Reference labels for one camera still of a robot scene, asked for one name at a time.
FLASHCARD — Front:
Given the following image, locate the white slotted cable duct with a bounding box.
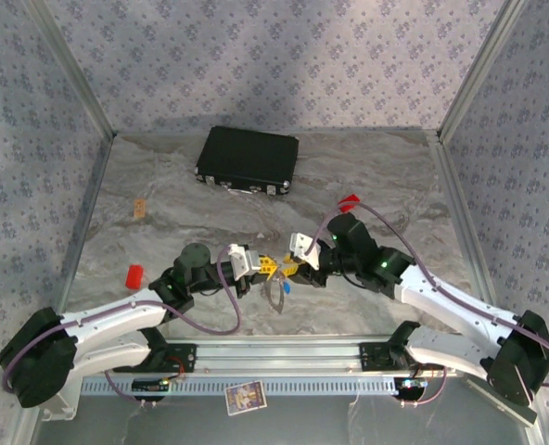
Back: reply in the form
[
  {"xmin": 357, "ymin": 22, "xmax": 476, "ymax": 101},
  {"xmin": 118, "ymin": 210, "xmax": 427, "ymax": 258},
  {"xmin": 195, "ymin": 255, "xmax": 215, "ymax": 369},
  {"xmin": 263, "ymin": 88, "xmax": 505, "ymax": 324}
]
[{"xmin": 79, "ymin": 375, "xmax": 402, "ymax": 398}]

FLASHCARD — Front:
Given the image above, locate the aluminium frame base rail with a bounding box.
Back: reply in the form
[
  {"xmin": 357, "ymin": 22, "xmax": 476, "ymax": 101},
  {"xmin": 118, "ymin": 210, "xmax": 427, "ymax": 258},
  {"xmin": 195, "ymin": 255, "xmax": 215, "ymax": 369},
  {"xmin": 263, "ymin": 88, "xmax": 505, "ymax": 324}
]
[{"xmin": 77, "ymin": 337, "xmax": 447, "ymax": 377}]

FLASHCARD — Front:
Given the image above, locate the small picture card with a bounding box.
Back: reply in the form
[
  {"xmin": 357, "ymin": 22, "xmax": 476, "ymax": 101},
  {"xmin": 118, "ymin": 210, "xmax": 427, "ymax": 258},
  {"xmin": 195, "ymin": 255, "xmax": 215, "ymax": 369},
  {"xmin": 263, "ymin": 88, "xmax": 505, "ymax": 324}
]
[{"xmin": 223, "ymin": 379, "xmax": 268, "ymax": 417}]

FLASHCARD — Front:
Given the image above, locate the red rectangular block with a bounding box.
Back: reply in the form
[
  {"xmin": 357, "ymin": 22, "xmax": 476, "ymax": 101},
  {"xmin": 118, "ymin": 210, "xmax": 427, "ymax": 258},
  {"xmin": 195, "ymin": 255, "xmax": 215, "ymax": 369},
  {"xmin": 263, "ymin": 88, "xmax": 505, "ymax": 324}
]
[{"xmin": 338, "ymin": 194, "xmax": 363, "ymax": 215}]

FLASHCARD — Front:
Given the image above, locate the aluminium frame side rail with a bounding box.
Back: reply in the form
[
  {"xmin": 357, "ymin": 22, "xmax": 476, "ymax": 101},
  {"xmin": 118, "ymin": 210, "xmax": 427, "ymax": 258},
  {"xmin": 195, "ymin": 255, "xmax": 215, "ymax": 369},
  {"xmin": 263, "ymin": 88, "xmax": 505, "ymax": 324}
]
[
  {"xmin": 424, "ymin": 131, "xmax": 499, "ymax": 308},
  {"xmin": 50, "ymin": 133, "xmax": 117, "ymax": 322}
]

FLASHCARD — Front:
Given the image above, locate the red plastic cylinder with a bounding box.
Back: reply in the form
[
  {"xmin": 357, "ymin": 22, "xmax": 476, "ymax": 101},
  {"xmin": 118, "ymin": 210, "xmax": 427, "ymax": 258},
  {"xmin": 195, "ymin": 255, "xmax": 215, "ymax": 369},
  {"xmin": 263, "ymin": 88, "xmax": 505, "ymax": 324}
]
[{"xmin": 125, "ymin": 263, "xmax": 146, "ymax": 290}]

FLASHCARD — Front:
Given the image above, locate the thin red wire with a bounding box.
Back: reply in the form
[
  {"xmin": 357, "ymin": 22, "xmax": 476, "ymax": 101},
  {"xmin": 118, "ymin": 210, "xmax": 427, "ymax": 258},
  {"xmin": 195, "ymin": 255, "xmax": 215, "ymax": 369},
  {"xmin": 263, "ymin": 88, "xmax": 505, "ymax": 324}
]
[{"xmin": 164, "ymin": 354, "xmax": 188, "ymax": 382}]

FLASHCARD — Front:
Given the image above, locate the silver keyring chain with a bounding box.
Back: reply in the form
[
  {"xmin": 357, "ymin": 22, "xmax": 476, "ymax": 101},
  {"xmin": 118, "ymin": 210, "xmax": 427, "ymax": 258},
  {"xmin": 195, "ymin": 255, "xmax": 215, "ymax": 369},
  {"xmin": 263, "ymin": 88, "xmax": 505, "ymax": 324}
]
[{"xmin": 261, "ymin": 273, "xmax": 288, "ymax": 317}]

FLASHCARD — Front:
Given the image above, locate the black hard case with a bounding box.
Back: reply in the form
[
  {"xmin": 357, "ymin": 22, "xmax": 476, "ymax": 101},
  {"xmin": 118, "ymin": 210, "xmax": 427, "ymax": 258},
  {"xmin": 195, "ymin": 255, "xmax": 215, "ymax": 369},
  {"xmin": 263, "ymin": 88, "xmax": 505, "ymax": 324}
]
[{"xmin": 194, "ymin": 125, "xmax": 300, "ymax": 198}]

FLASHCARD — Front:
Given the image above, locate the aluminium frame corner post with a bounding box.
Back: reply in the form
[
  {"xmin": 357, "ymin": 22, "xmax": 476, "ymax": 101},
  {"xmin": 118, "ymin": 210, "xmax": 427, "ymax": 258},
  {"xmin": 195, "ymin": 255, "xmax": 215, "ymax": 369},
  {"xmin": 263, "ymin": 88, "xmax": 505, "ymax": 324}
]
[
  {"xmin": 435, "ymin": 0, "xmax": 530, "ymax": 141},
  {"xmin": 26, "ymin": 0, "xmax": 117, "ymax": 139}
]

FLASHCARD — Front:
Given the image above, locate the small controller circuit board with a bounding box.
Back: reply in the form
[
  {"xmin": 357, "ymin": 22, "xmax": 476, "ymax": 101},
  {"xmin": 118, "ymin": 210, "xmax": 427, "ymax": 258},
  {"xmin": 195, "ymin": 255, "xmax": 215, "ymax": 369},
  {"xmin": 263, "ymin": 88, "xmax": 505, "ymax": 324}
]
[
  {"xmin": 394, "ymin": 377, "xmax": 429, "ymax": 391},
  {"xmin": 131, "ymin": 377, "xmax": 172, "ymax": 393}
]

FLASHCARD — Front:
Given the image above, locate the grey metal bar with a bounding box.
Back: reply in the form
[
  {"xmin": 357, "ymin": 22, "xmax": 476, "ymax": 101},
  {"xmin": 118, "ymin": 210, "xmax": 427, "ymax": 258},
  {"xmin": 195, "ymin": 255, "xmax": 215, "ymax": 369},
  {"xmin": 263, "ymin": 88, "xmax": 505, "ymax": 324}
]
[{"xmin": 491, "ymin": 392, "xmax": 539, "ymax": 426}]

